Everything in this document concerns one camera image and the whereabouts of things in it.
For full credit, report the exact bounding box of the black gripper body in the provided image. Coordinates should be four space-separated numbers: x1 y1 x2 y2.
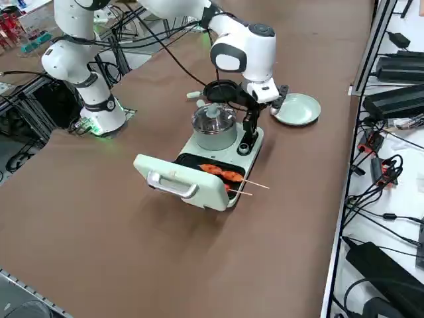
253 85 292 115

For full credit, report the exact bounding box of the mint green cooking machine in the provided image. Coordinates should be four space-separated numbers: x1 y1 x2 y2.
132 127 266 210

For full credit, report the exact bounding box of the mint green plate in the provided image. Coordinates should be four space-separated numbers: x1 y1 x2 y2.
273 93 322 127

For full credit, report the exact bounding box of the glass pot lid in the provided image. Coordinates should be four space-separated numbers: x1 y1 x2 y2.
191 102 238 135

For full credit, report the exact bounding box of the black frying pan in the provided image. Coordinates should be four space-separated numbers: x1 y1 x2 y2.
186 79 240 104

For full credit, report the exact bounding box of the two-piece sausage skewer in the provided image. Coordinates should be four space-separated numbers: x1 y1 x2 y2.
198 164 270 190

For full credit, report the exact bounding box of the single sausage skewer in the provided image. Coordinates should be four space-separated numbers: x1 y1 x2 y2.
224 184 253 196

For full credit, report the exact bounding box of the hinged grill lid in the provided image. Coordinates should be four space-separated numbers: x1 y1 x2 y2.
132 154 230 210

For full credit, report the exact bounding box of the orange black connector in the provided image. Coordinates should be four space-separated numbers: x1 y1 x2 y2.
377 158 400 189
358 129 384 154

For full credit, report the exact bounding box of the black power supply box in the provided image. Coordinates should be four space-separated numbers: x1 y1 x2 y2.
362 84 424 120
376 51 424 83

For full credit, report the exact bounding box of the small black power adapter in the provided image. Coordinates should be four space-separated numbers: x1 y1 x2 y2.
386 31 411 49

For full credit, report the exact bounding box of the large black power brick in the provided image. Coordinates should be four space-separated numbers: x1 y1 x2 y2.
346 241 424 318

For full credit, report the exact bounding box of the teal plastic block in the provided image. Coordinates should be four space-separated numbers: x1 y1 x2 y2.
21 31 52 54

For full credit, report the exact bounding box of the red objects cluster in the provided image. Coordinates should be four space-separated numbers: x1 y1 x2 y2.
0 6 26 50

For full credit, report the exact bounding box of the mint pot with handle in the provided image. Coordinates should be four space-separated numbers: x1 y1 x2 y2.
191 98 239 152

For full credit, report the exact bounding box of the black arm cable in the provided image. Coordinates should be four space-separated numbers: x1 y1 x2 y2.
125 3 223 100

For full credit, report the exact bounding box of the aluminium frame post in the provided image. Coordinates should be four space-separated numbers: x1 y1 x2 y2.
350 0 398 97

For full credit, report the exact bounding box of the black cable with ferrite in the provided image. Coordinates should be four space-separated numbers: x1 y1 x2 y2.
344 198 424 233

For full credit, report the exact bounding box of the aluminium rail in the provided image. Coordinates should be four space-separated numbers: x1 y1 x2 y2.
0 267 72 318

